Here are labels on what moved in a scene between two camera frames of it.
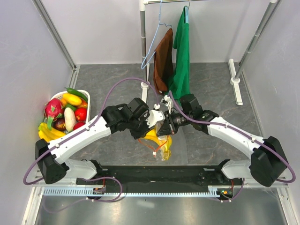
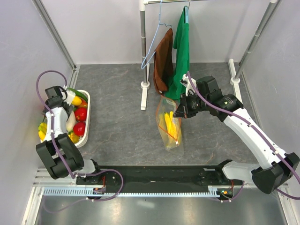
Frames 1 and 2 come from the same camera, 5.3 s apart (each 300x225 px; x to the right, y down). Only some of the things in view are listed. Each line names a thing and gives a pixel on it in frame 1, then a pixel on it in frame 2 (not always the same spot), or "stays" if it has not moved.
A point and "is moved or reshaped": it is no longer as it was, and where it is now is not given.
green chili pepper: [77, 93] stays
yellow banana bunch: [164, 141] is moved or reshaped
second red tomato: [78, 123] stays
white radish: [70, 118] stays
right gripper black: [168, 127] to [183, 111]
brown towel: [163, 62] stays
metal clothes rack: [234, 80] stays
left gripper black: [142, 133] to [71, 107]
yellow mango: [71, 99] stays
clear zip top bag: [164, 150] is moved or reshaped
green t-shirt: [180, 85] stays
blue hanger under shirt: [186, 13] stays
